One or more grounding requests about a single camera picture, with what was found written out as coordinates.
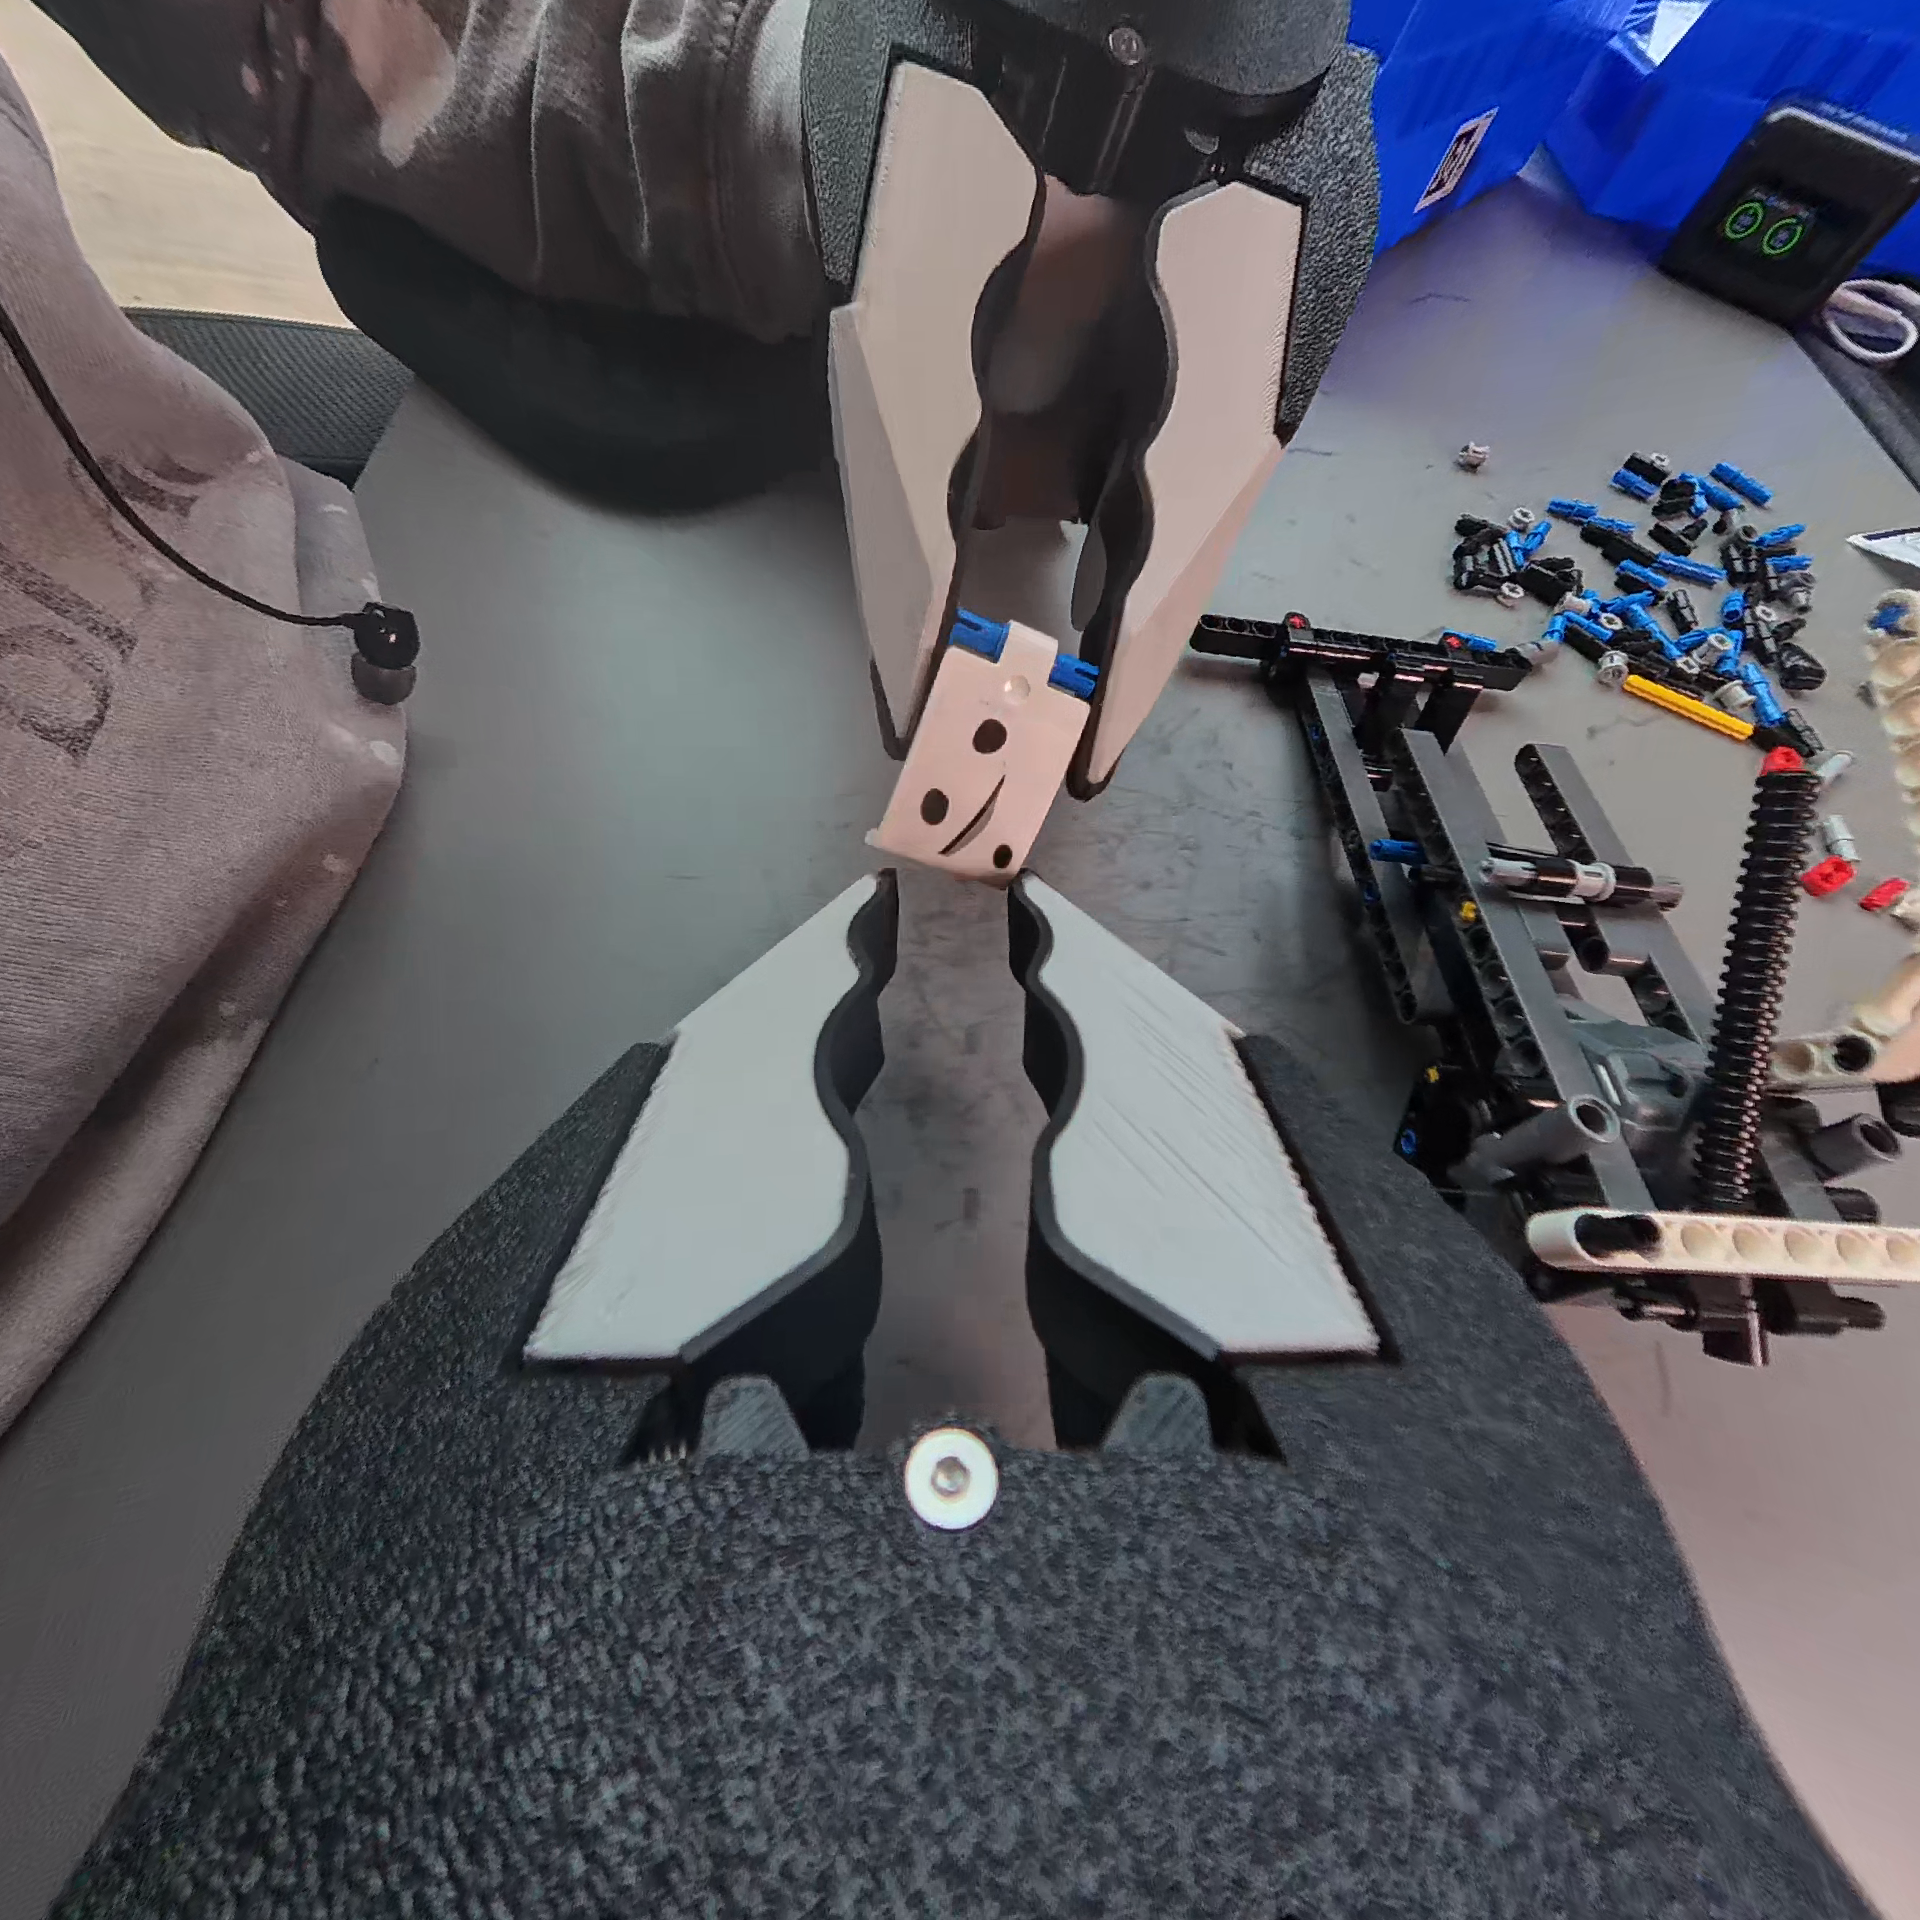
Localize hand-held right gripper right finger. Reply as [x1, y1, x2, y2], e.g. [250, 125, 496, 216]
[1006, 875, 1384, 1365]

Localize blue bin with square tag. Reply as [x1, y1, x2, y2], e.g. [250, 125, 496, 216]
[1350, 0, 1653, 256]

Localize grey desk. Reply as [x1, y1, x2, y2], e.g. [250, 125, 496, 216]
[0, 179, 1920, 1920]

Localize person's left forearm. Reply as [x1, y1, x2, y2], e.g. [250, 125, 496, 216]
[30, 0, 843, 348]

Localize black mesh chair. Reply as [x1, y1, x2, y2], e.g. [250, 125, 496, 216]
[126, 306, 415, 489]

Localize black power bank green display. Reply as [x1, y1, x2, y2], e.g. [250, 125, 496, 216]
[1655, 101, 1920, 324]

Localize yellow toy axle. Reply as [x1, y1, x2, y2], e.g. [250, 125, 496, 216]
[1624, 672, 1758, 746]

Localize white cable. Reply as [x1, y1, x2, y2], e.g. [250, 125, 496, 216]
[1819, 279, 1920, 366]

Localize pile of red white pieces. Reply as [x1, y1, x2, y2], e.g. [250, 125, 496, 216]
[1793, 586, 1920, 922]

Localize pile of blue black pins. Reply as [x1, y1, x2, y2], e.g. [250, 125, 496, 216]
[1446, 451, 1831, 758]

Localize black oval pad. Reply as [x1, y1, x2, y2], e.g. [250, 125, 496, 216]
[314, 197, 849, 517]

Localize blue plastic bin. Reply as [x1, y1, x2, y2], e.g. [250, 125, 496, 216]
[1544, 0, 1920, 279]

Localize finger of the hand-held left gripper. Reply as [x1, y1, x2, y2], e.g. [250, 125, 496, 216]
[828, 56, 1047, 762]
[1061, 174, 1305, 801]

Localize black cord with toggle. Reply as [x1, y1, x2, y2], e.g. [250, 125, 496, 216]
[0, 302, 424, 708]

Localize grey black toy chassis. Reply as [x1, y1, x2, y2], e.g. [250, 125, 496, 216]
[1190, 609, 1920, 1370]

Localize white spotted toy panel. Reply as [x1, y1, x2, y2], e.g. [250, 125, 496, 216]
[870, 604, 1102, 890]

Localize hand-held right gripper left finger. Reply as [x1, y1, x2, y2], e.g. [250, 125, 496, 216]
[526, 870, 901, 1370]

